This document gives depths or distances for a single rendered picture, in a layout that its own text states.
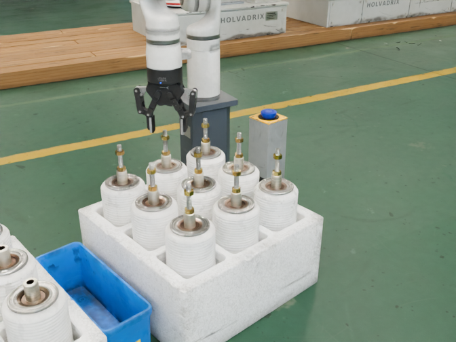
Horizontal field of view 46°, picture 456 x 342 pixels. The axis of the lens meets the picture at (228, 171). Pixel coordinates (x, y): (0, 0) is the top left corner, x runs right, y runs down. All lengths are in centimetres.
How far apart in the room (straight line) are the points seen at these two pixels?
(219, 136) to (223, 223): 53
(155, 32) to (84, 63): 178
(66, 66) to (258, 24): 120
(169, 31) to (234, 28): 218
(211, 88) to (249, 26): 185
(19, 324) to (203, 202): 45
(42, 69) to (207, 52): 148
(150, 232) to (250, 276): 22
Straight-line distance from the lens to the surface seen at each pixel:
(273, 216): 114
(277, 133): 135
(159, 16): 111
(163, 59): 112
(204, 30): 146
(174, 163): 125
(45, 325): 87
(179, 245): 99
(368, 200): 166
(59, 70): 284
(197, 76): 149
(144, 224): 107
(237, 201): 106
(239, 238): 107
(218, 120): 153
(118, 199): 115
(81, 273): 128
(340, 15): 376
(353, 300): 126
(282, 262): 115
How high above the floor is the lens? 79
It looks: 26 degrees down
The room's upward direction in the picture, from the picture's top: straight up
